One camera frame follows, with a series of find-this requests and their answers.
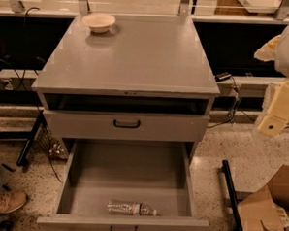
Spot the cardboard box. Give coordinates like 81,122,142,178
238,165,289,231

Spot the black upper drawer handle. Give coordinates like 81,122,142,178
112,119,142,129

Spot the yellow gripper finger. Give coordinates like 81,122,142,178
257,79,289,137
253,35,280,62

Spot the black power cable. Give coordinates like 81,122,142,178
207,76,261,132

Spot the small black device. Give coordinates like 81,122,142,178
214,72,231,83

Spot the black metal floor bar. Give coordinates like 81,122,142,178
221,159,243,231

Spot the clear plastic water bottle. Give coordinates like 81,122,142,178
107,199,157,216

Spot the open grey bottom drawer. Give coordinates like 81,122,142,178
38,140,209,231

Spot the black table leg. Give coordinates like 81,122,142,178
16,112,44,167

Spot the grey drawer cabinet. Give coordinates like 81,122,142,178
32,16,219,151

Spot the white bowl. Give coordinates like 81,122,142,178
81,13,115,34

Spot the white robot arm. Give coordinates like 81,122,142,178
253,25,289,137

